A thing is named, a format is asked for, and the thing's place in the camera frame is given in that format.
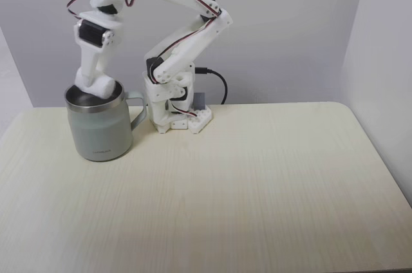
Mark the white gauze dressing roll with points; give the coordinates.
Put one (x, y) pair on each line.
(103, 88)

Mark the pale green steel mug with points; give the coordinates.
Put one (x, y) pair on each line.
(99, 128)

